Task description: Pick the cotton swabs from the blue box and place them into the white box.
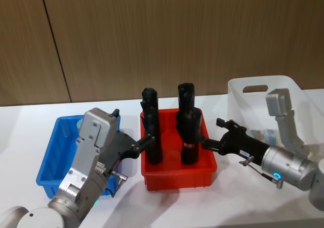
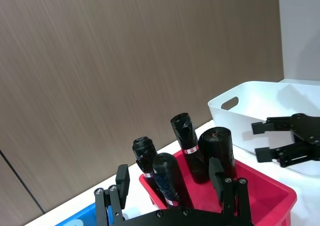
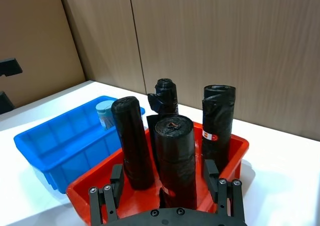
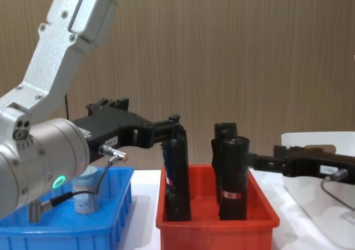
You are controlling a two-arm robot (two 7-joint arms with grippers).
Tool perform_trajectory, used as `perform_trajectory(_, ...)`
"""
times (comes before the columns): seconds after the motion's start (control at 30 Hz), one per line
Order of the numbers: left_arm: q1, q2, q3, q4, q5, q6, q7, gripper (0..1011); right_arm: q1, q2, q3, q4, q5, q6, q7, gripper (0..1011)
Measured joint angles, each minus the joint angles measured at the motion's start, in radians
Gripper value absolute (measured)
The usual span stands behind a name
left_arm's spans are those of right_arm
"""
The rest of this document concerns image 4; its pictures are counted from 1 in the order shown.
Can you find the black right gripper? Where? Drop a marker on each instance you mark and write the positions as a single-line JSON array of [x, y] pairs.
[[310, 164]]

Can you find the white plastic container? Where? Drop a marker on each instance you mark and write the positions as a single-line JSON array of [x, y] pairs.
[[319, 205]]

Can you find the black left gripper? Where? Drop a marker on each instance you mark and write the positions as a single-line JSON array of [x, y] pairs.
[[108, 125]]

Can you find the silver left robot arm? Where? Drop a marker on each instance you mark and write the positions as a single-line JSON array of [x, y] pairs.
[[41, 139]]

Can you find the blue plastic bin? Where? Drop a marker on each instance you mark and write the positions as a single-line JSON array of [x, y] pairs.
[[69, 233]]

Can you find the clear cotton swab container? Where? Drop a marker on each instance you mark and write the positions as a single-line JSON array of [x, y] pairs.
[[84, 194]]

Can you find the red plastic bin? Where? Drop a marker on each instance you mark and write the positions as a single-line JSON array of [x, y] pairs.
[[216, 234]]

